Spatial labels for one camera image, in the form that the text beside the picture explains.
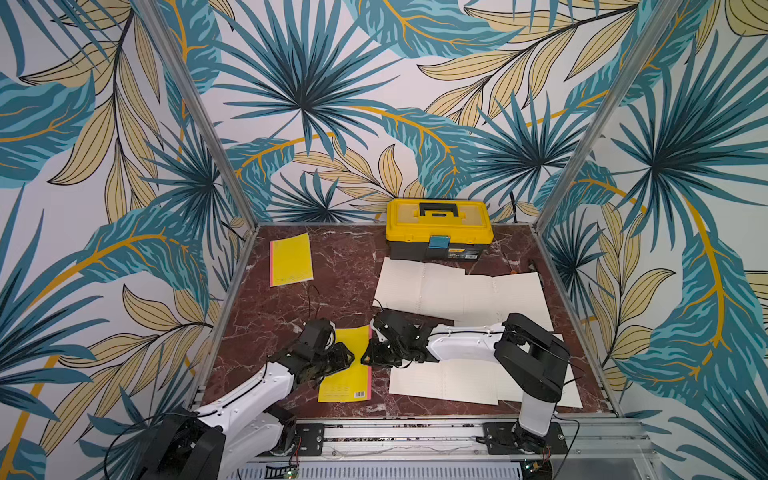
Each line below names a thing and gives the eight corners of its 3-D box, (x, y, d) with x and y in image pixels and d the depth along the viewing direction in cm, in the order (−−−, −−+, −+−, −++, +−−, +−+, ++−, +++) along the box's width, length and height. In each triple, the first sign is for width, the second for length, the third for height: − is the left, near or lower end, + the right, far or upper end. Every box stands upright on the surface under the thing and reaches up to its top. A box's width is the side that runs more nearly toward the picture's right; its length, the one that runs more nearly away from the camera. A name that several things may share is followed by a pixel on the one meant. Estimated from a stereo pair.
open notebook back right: (500, 331, 94) (504, 326, 91) (486, 278, 107) (489, 271, 104) (551, 332, 95) (557, 326, 91) (532, 278, 107) (537, 272, 104)
